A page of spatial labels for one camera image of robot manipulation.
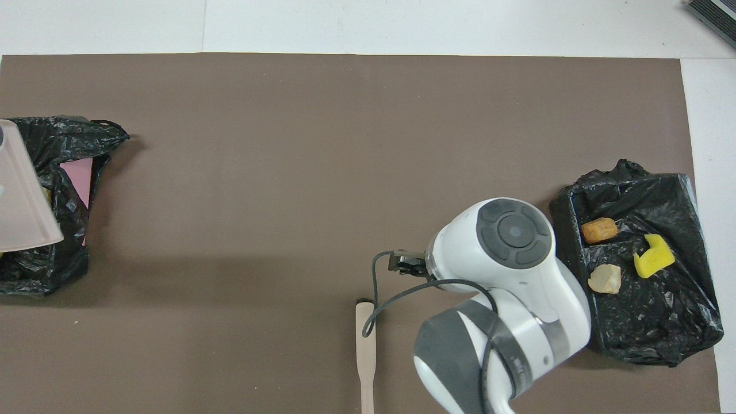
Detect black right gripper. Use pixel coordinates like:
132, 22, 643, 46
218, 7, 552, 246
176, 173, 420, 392
389, 250, 439, 282

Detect beige brush black bristles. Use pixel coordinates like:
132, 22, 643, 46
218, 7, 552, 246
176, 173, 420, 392
355, 298, 377, 414

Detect brown bread roll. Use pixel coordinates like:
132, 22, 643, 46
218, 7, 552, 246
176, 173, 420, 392
580, 217, 620, 245

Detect tan croissant piece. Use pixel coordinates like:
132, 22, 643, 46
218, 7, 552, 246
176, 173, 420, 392
587, 263, 623, 296

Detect notched yellow sponge piece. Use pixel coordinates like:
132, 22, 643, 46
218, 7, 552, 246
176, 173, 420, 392
633, 233, 676, 280

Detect beige plastic dustpan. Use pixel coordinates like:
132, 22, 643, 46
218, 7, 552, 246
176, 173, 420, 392
0, 119, 64, 252

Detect black bag lined dark bin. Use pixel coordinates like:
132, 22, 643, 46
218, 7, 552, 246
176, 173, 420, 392
549, 159, 725, 367

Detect pink bin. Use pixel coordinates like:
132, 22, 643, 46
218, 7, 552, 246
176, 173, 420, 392
60, 160, 96, 246

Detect black trash bag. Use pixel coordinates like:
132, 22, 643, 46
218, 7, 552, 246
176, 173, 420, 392
0, 117, 131, 297

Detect brown table mat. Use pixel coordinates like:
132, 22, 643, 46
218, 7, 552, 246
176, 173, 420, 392
0, 53, 722, 414

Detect dark grey ribbed device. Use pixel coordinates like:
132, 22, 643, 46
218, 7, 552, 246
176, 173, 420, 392
684, 0, 736, 49

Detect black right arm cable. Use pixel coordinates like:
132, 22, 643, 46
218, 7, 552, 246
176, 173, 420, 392
362, 251, 502, 414

